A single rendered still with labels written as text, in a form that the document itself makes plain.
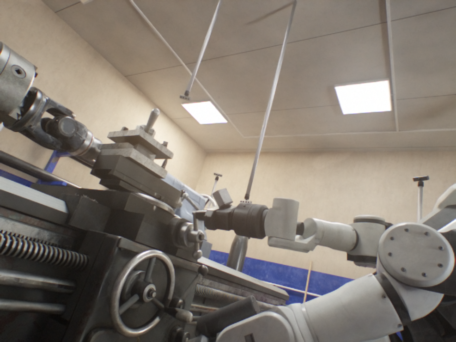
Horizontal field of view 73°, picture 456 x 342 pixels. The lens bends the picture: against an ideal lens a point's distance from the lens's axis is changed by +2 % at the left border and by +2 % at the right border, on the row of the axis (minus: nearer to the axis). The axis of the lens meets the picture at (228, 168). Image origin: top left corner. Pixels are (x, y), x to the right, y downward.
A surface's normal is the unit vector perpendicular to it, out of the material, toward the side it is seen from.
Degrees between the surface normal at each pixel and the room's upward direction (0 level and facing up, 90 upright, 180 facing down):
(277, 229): 100
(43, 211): 90
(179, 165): 90
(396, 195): 90
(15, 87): 91
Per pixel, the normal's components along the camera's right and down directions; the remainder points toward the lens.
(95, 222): 0.85, 0.03
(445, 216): -0.68, -0.72
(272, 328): -0.36, -0.48
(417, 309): 0.03, 0.36
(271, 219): -0.50, -0.28
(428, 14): -0.26, 0.90
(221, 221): -0.53, 0.09
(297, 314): 0.32, -0.83
